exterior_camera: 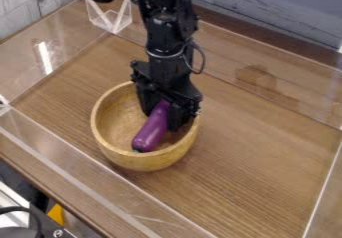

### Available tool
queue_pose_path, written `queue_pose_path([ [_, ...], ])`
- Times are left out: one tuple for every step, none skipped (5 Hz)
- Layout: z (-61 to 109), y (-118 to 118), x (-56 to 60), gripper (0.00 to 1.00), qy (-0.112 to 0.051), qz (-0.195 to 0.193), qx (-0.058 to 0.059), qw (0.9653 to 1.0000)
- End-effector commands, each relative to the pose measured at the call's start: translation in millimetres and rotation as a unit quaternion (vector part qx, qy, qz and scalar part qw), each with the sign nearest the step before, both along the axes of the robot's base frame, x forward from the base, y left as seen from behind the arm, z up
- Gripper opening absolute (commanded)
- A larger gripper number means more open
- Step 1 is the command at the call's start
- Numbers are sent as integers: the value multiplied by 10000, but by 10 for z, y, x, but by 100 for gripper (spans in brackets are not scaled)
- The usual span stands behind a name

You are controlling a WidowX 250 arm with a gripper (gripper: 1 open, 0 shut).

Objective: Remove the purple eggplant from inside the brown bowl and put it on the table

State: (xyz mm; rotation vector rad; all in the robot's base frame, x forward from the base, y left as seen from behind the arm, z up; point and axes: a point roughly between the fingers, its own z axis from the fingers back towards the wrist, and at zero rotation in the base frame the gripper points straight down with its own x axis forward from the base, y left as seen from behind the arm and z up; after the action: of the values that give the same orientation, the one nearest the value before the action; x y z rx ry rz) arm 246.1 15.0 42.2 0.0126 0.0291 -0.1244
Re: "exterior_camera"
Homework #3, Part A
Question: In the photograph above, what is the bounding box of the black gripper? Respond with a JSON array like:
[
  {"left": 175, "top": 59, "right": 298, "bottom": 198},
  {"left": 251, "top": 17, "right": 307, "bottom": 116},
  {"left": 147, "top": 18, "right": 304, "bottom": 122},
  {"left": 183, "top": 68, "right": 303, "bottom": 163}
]
[{"left": 131, "top": 53, "right": 203, "bottom": 132}]

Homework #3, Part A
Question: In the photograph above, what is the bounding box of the brown wooden bowl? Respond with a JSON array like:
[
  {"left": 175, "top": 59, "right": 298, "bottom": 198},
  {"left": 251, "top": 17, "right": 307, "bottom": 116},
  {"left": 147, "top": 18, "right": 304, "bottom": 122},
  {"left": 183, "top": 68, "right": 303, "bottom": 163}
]
[{"left": 89, "top": 82, "right": 200, "bottom": 172}]

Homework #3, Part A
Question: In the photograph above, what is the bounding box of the purple toy eggplant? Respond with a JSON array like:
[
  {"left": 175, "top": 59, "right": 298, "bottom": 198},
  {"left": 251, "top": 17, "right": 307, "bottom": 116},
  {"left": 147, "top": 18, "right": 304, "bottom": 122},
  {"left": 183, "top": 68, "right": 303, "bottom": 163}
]
[{"left": 131, "top": 100, "right": 169, "bottom": 153}]

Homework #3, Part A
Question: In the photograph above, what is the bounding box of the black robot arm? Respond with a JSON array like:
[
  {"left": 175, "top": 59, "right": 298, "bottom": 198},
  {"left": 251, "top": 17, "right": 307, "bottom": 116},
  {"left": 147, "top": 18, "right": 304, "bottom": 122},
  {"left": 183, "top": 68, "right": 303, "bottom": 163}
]
[{"left": 93, "top": 0, "right": 203, "bottom": 131}]

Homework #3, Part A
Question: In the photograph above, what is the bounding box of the yellow warning sticker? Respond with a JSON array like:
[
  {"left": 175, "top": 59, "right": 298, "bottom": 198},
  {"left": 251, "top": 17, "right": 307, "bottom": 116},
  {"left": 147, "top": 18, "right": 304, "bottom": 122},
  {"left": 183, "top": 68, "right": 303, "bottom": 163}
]
[{"left": 47, "top": 204, "right": 65, "bottom": 226}]

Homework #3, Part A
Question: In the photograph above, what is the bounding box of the clear acrylic corner bracket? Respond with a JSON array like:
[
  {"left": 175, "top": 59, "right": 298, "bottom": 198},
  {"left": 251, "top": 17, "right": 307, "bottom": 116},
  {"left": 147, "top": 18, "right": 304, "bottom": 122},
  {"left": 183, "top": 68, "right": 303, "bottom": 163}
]
[{"left": 85, "top": 0, "right": 132, "bottom": 35}]

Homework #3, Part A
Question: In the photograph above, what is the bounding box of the clear acrylic barrier wall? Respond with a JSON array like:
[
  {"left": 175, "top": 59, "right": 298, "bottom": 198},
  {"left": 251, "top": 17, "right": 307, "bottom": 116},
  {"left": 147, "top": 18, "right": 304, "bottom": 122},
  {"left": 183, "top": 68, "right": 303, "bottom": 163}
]
[{"left": 0, "top": 0, "right": 342, "bottom": 238}]

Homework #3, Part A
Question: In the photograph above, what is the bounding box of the black cable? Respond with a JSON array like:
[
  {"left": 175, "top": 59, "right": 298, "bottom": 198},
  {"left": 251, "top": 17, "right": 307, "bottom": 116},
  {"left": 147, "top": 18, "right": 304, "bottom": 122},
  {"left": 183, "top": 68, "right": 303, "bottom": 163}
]
[{"left": 0, "top": 206, "right": 44, "bottom": 238}]

